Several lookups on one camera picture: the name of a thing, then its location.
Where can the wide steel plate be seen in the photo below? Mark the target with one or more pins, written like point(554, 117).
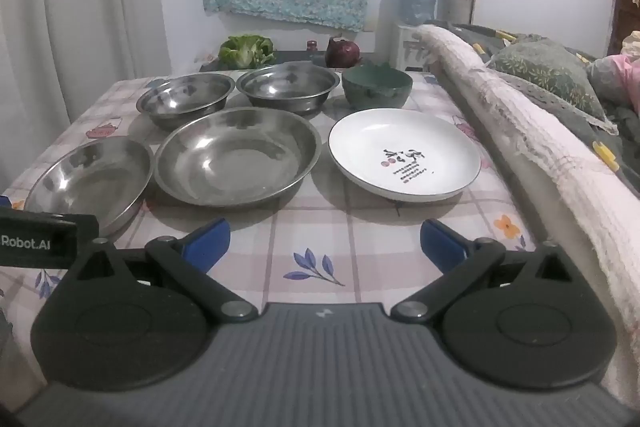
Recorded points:
point(235, 162)

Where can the small red jar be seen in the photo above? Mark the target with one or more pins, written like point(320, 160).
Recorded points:
point(312, 45)

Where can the checked floral tablecloth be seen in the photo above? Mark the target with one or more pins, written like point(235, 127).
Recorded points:
point(320, 237)

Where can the large steel bowl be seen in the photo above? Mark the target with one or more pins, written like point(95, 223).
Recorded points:
point(287, 89)

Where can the grey blanket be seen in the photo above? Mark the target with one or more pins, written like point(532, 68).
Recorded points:
point(615, 147)

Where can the green lettuce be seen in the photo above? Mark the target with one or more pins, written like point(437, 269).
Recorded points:
point(247, 50)

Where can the pink white rolled blanket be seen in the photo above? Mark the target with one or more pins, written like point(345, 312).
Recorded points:
point(540, 127)

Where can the small steel bowl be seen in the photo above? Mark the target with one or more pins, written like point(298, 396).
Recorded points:
point(185, 99)

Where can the green ceramic bowl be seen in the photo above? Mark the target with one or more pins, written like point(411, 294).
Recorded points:
point(377, 93)

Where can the red onion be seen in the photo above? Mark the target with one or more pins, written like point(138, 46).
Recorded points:
point(342, 53)

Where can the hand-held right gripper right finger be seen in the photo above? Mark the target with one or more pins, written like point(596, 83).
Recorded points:
point(440, 248)

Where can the dark low table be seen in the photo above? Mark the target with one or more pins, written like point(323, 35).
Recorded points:
point(295, 58)

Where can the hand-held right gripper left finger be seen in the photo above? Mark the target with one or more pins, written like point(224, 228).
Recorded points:
point(207, 243)

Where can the white printed ceramic plate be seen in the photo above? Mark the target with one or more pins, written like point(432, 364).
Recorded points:
point(400, 142)

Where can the green patterned pillow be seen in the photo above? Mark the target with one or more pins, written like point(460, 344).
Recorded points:
point(545, 72)

